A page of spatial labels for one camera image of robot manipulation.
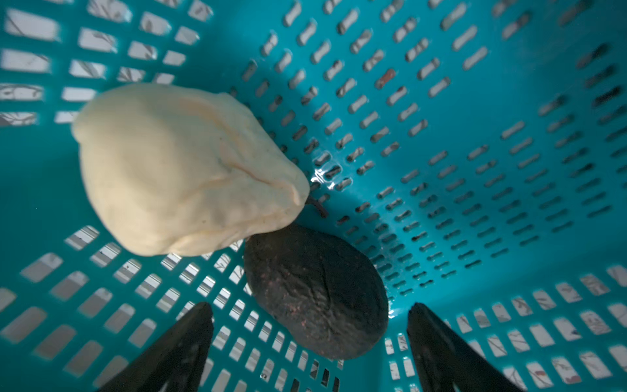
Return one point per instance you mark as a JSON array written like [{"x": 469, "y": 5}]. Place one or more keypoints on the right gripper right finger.
[{"x": 444, "y": 361}]

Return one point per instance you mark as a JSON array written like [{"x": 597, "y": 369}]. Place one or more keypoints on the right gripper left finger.
[{"x": 175, "y": 362}]

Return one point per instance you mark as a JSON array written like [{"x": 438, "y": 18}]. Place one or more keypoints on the dark brown avocado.
[{"x": 327, "y": 294}]

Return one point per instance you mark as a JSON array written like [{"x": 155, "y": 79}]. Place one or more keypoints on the teal plastic basket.
[{"x": 475, "y": 151}]

